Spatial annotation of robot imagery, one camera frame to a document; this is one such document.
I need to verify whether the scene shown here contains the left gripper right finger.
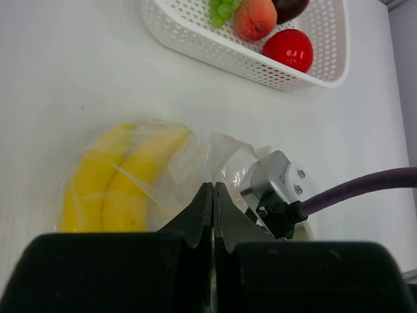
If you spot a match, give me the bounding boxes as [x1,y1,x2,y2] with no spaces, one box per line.
[213,183,416,312]

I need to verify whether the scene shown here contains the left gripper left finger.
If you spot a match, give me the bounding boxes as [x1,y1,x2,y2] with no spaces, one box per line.
[1,183,213,312]

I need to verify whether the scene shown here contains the yellow fake bananas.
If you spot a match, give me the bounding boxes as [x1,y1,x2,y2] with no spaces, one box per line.
[59,123,192,233]

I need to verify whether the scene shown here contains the clear zip top bag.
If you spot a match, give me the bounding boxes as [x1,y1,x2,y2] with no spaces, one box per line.
[55,119,317,242]

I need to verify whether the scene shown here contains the red fake tomato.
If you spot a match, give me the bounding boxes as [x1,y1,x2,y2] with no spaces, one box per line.
[261,29,314,73]

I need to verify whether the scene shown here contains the orange fake fruit piece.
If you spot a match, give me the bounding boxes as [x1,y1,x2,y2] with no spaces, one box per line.
[233,0,278,41]

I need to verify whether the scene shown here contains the green fake grapes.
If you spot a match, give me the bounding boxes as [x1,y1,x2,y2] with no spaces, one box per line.
[209,0,241,29]

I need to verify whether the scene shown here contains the dark purple fake fruit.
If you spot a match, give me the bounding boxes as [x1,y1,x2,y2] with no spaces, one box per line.
[272,0,309,25]

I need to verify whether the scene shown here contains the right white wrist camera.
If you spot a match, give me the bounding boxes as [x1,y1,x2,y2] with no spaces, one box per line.
[239,151,307,240]

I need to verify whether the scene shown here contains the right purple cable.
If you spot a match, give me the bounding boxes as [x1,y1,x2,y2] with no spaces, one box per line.
[286,166,417,226]

